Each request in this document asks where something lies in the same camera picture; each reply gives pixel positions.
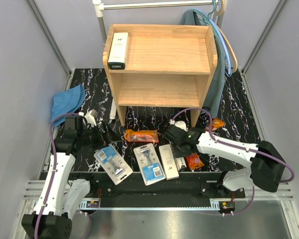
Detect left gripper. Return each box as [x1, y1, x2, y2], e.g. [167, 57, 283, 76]
[78, 119, 121, 151]

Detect white h razor box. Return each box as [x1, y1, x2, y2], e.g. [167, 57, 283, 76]
[159, 144, 179, 180]
[107, 32, 129, 70]

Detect white Harry's razor box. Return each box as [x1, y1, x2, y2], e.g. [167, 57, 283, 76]
[175, 157, 187, 172]

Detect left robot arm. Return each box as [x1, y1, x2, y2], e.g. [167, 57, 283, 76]
[21, 114, 115, 239]

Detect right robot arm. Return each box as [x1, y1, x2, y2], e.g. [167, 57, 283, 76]
[164, 124, 286, 198]

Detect wooden two-tier shelf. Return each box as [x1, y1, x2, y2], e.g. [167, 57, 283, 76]
[102, 24, 217, 126]

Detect white H razor box on shelf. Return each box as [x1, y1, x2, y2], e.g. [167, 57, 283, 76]
[107, 32, 129, 70]

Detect orange razor pack lower right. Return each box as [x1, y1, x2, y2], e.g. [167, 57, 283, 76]
[186, 153, 204, 170]

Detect orange razor pack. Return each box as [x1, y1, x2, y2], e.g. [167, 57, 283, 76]
[186, 153, 204, 170]
[205, 118, 225, 132]

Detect Gillette blister pack left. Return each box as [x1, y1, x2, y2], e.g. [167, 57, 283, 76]
[94, 144, 133, 185]

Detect gillette blister pack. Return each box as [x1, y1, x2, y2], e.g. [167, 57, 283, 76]
[94, 144, 133, 185]
[133, 143, 166, 186]

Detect orange razor pack horizontal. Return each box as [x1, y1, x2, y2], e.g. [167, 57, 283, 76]
[124, 129, 159, 143]

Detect orange razor pack upper right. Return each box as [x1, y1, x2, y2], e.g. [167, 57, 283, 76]
[205, 118, 225, 132]

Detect Gillette blister pack centre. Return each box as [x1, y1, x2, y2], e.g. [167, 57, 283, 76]
[133, 143, 166, 186]

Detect teal hanging garment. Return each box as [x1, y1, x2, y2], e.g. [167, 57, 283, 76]
[180, 9, 226, 118]

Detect blue bucket hat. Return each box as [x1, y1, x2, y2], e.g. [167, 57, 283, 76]
[50, 84, 86, 127]

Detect light blue hanger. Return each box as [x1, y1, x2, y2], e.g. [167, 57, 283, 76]
[193, 8, 232, 76]

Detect green hanger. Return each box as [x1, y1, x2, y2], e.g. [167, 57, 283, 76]
[193, 0, 219, 37]

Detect metal clothes rack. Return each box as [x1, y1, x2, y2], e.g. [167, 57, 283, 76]
[93, 0, 227, 44]

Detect wooden hanger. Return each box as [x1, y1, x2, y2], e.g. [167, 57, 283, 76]
[212, 0, 238, 73]

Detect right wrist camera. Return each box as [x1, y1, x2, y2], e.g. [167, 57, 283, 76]
[169, 119, 188, 131]

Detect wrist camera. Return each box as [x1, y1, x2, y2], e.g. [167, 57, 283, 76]
[79, 109, 97, 127]
[169, 119, 188, 131]

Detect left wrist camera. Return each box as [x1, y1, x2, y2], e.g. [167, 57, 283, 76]
[79, 109, 97, 127]

